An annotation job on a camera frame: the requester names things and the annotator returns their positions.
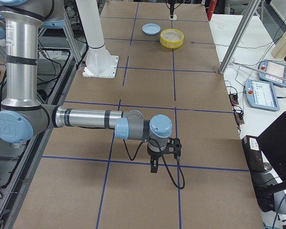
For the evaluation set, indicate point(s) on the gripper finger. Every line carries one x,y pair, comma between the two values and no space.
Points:
171,11

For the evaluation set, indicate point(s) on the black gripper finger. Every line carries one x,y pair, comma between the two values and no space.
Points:
154,165

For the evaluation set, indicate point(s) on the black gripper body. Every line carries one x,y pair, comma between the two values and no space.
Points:
154,154
171,7

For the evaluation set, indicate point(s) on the yellow rimmed bamboo steamer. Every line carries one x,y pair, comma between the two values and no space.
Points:
171,38

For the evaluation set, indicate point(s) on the light blue round plate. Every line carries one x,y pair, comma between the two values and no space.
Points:
151,29

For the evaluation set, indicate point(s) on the red cylinder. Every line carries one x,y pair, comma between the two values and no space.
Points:
211,9

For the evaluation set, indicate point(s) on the near orange black adapter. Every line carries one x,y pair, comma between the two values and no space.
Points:
238,114

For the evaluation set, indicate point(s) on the orange black adapter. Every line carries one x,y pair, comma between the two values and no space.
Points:
233,96
238,114

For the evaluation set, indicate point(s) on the far orange black adapter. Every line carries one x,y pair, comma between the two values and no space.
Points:
233,96

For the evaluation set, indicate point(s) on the black box with label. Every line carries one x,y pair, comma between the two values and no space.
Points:
253,154

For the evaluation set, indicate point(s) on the near teach pendant tablet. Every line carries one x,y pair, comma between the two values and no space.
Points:
261,95

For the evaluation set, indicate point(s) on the teach pendant tablet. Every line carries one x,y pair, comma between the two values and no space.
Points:
261,95
275,68

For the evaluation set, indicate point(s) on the far teach pendant tablet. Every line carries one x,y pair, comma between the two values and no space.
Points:
275,68

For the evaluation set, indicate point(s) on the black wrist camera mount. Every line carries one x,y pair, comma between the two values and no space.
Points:
173,147

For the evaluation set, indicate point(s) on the aluminium frame post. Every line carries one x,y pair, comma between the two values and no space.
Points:
246,18

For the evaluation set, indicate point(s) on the white camera mast base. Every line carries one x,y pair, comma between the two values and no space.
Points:
99,62

